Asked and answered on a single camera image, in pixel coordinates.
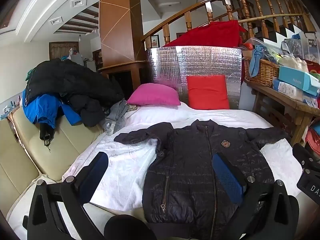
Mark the framed wall picture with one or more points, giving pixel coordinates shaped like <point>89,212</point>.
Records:
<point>155,41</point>

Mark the light blue cloth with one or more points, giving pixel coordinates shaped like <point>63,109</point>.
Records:
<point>257,57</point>

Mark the wicker basket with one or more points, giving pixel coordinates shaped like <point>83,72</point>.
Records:
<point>262,71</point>

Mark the black quilted zip jacket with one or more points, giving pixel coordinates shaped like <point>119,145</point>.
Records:
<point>190,170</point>

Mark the white refrigerator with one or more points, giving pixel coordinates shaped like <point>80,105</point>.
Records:
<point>81,61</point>

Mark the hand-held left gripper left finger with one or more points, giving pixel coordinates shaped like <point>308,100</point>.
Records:
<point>96,170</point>

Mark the square recessed ceiling light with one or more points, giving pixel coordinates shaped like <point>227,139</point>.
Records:
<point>56,20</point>
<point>78,3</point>

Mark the wooden pillar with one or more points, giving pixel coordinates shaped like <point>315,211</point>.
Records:
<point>120,22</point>

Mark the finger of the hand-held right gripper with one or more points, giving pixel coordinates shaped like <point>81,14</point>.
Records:
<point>305,153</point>

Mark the wooden side table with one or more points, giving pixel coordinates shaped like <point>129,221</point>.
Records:
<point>282,110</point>

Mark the red pillow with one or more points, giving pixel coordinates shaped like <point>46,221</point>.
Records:
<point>207,92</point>

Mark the white patterned box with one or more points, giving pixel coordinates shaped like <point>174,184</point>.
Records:
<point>287,90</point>

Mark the grey garment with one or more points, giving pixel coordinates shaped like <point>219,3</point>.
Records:
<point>116,116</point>

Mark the wooden stair railing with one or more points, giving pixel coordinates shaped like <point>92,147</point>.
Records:
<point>225,7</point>

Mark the red cloth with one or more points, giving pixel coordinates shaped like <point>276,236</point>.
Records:
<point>212,35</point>

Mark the gold patterned cloth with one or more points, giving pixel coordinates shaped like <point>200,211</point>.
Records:
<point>132,109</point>

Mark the white embossed blanket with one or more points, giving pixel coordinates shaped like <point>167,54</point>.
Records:
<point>120,165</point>

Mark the pink pillow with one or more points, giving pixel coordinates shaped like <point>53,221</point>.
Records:
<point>155,95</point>

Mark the teal cardboard box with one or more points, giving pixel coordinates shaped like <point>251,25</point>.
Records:
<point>297,78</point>

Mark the blue jacket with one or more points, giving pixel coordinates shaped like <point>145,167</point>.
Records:
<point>43,108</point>

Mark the beige leather sofa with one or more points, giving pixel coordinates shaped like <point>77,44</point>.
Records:
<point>37,155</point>

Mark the clear plastic bag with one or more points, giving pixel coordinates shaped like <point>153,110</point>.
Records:
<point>291,46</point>

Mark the red bag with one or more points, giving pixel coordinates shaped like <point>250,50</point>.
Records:
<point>313,140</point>

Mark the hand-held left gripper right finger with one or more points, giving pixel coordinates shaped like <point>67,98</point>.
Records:
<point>228,177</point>

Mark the silver foil insulation sheet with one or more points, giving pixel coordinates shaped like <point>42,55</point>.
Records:
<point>200,62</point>

